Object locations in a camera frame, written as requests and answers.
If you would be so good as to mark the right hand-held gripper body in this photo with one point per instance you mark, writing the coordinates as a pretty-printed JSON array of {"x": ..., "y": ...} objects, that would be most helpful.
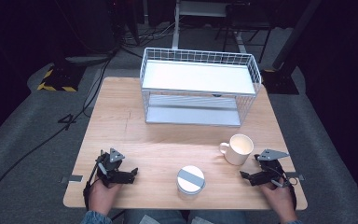
[{"x": 272, "y": 169}]

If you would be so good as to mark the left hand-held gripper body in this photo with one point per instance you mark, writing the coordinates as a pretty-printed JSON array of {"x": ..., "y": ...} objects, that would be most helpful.
[{"x": 107, "y": 166}]

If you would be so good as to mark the person's right hand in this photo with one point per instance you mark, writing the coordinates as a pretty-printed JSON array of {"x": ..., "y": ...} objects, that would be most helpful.
[{"x": 278, "y": 200}]

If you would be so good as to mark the person's left hand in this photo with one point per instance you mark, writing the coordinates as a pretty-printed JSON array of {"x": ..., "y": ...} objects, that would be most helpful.
[{"x": 101, "y": 196}]

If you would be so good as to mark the grey tape strip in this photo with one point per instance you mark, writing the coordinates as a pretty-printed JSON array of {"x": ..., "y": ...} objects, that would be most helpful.
[
  {"x": 296, "y": 176},
  {"x": 74, "y": 178}
]

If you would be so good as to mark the white mug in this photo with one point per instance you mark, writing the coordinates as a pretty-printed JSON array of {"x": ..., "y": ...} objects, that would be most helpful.
[{"x": 237, "y": 150}]

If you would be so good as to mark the white cup with grey-striped lid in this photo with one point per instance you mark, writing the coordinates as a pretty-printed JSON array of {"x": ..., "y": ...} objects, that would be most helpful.
[{"x": 191, "y": 180}]

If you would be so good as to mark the black tape floor mark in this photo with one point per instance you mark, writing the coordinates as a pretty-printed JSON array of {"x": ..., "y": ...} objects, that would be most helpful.
[{"x": 67, "y": 121}]

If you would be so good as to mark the dark stand base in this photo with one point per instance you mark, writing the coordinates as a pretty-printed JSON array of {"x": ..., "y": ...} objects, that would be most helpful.
[{"x": 279, "y": 82}]

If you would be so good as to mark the yellow-black striped stand base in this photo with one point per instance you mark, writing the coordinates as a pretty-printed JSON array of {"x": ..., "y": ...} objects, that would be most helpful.
[{"x": 60, "y": 79}]

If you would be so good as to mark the dark slanted stand pole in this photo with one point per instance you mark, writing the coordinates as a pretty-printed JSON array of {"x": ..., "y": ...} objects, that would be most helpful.
[{"x": 295, "y": 34}]

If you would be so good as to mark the black metal stand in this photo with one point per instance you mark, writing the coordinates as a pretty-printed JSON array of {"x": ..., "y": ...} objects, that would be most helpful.
[{"x": 245, "y": 21}]

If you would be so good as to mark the white desk frame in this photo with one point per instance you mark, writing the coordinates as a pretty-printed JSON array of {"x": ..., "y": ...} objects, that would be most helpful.
[{"x": 176, "y": 28}]

